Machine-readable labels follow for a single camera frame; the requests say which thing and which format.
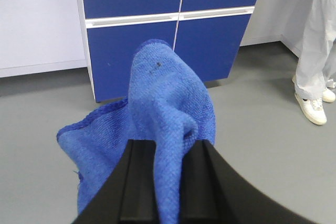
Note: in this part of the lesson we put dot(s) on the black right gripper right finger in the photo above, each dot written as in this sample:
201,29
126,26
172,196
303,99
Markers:
257,183

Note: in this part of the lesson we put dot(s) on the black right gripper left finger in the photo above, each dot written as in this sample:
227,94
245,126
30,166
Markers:
128,194

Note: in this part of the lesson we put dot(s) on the blue microfiber cloth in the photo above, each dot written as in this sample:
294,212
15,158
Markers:
166,103

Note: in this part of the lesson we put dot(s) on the white left sneaker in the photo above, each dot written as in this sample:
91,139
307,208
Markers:
313,110

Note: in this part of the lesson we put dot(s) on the white sneaker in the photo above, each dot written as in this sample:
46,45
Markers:
313,88
313,110

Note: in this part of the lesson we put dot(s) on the white right sneaker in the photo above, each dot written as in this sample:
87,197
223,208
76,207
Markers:
313,88

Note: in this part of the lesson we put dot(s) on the blue and white floor cabinet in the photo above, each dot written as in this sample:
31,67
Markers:
206,34

